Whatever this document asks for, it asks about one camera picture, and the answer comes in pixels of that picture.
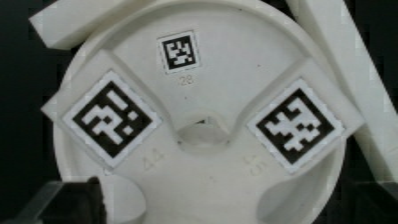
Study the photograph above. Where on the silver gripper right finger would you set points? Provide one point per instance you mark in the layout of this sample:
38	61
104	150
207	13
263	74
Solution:
368	202

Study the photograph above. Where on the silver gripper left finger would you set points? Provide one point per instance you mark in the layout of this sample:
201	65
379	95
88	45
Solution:
66	204

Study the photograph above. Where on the white cross-shaped table base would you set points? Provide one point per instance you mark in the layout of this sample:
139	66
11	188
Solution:
262	182

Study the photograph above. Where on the white round table top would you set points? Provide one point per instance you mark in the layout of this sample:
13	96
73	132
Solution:
183	35

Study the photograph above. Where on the white cylindrical table leg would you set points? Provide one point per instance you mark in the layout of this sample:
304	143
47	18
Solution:
203	135

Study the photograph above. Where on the white right fence block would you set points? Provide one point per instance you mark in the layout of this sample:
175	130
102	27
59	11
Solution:
324	18

